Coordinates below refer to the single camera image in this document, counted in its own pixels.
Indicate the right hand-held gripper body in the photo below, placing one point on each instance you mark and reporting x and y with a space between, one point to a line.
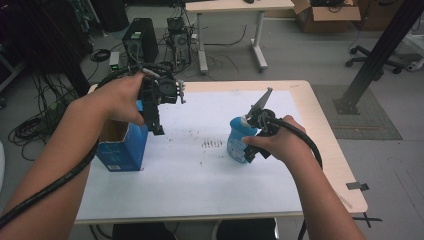
261 120

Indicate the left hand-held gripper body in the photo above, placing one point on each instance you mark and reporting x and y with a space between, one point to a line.
160 91

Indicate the blue bottle with white cap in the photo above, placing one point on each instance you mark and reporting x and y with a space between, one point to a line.
236 140

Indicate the blue cardboard box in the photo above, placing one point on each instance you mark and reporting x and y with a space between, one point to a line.
123 150

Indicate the person's right hand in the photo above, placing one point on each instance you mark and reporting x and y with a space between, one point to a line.
286 143

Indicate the person's left hand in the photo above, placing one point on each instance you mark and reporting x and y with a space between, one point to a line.
116 100

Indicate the open grey computer case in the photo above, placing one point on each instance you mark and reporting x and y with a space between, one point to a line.
180 46

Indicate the small white device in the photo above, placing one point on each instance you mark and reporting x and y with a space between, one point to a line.
114 60

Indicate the black computer tower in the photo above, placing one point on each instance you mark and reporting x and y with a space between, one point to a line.
141 36

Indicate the white table mat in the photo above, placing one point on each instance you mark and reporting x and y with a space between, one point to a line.
193 186

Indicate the light wooden table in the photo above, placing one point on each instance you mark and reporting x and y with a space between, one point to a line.
330 150

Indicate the person's leg in dark pants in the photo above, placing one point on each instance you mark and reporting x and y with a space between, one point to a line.
246 230
143 232

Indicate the black tape strip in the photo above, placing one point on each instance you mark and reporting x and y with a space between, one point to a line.
357 186

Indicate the grey floor mat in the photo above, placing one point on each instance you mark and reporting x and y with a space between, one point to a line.
360 126

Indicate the white desk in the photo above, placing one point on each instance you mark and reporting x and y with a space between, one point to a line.
240 6

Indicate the black tape cross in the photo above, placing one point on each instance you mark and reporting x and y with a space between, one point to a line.
366 219

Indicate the open brown cardboard box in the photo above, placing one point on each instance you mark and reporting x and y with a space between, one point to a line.
325 15

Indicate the black metal stand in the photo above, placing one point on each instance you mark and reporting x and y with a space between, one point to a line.
380 56

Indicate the black office chair base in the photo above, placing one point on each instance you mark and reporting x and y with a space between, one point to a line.
391 62

